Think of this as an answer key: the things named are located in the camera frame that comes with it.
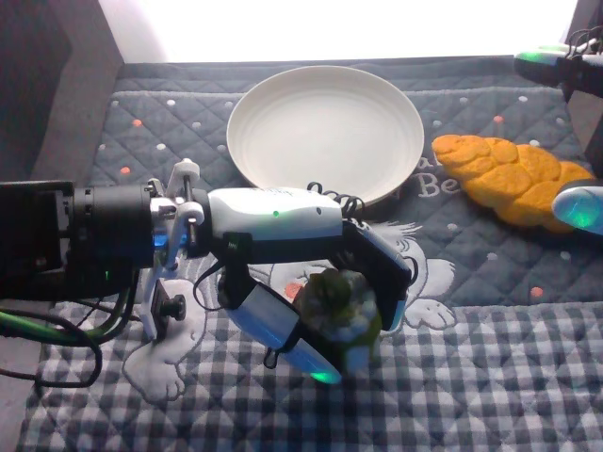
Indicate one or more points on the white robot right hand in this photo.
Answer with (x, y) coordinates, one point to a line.
(577, 209)

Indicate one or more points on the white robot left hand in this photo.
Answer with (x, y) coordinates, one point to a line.
(273, 212)

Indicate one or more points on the cream round plate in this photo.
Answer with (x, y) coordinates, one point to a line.
(325, 132)

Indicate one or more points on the green kiwi cupcake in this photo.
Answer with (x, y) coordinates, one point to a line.
(334, 301)

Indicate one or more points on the grey quilt with bear print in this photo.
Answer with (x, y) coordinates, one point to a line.
(471, 376)

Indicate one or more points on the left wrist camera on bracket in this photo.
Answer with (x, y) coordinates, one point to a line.
(167, 306)

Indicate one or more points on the braided bread loaf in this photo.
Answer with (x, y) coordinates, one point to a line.
(509, 179)

